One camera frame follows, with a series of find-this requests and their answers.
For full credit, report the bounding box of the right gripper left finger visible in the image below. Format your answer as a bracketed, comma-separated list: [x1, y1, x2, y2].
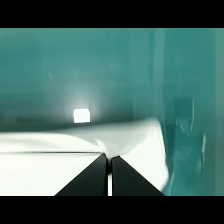
[54, 153, 108, 197]

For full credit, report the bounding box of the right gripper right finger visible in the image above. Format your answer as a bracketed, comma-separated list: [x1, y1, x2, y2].
[111, 156, 165, 197]

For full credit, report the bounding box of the white garment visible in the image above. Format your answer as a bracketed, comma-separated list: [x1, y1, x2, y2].
[0, 117, 170, 197]

